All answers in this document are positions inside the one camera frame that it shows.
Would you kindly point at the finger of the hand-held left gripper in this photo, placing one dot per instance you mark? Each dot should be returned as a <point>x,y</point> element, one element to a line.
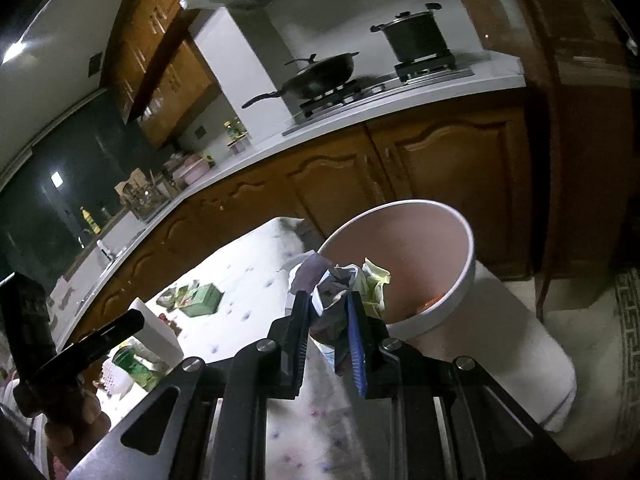
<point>95,342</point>

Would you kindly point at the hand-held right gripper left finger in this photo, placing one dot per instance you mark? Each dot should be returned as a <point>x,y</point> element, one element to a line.
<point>295,340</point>

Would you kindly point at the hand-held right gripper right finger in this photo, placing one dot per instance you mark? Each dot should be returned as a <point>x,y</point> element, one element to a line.
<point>356,350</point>

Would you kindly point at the grey purple wrapper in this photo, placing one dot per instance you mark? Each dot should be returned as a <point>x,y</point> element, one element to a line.
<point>327,300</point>

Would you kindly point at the pink bin with white rim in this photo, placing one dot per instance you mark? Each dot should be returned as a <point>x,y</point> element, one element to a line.
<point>415,240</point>

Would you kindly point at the person's left hand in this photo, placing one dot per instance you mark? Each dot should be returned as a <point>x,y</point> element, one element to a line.
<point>75,410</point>

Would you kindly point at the white box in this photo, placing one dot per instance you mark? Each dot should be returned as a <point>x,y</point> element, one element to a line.
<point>155,330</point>

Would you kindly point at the crumpled white paper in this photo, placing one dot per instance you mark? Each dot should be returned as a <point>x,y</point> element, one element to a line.
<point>305,272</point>

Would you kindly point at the crumpled yellow-green paper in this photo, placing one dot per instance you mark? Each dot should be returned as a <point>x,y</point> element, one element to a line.
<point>375,280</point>

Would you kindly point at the orange scrap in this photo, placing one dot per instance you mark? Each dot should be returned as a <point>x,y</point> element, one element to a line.
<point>430,303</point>

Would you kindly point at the green white snack packet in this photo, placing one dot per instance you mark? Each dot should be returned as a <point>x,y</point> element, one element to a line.
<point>170,297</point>

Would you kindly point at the sink faucet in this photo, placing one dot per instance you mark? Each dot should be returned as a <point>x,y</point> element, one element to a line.
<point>102,250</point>

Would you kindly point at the green carton box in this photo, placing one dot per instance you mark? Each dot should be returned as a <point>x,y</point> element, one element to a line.
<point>200,301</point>

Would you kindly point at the yellow bottle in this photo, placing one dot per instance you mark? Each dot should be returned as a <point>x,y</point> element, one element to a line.
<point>90,220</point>

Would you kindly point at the utensil rack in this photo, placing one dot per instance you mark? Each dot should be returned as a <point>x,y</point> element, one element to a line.
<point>145,197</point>

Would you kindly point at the dark window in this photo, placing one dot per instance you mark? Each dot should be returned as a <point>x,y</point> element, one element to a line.
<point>75,150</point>

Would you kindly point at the white kitchen countertop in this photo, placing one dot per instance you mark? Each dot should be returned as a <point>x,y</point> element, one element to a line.
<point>250,155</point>

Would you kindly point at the pink basin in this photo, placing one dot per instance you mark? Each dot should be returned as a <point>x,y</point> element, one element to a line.
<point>192,170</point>

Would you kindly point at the condiment bottle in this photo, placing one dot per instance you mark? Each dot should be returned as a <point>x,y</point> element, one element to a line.
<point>231,135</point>
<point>242,135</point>

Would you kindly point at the wooden base cabinets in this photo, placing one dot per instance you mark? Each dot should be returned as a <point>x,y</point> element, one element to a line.
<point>450,160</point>

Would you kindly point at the gas stove hob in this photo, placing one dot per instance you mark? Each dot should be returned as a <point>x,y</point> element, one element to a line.
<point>350,102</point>

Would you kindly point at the ceiling vent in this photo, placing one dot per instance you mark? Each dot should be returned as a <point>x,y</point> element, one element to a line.
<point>96,65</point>

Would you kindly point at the ceiling light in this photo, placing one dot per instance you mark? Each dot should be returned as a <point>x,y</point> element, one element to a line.
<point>14,52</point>

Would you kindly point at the patterned floor rug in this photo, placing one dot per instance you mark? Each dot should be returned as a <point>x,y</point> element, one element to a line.
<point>622,335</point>

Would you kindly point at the black wok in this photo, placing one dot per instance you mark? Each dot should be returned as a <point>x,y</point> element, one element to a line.
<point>320,74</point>

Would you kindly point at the black stock pot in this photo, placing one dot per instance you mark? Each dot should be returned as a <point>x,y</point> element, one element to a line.
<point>415,35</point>

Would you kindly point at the tall brown cabinet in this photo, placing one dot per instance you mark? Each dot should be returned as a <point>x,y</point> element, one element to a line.
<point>575,110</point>

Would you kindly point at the wooden wall cabinets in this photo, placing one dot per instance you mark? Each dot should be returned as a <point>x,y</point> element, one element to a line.
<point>150,20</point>

